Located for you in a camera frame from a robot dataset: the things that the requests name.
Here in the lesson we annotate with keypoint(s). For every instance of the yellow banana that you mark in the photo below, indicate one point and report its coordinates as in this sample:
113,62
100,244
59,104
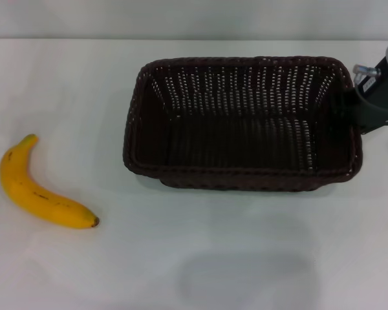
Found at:
29,193

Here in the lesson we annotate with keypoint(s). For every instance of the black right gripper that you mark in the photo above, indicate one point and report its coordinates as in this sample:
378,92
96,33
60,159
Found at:
376,109

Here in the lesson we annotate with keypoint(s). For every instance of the black woven plastic basket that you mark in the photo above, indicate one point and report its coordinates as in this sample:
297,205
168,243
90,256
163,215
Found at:
239,142

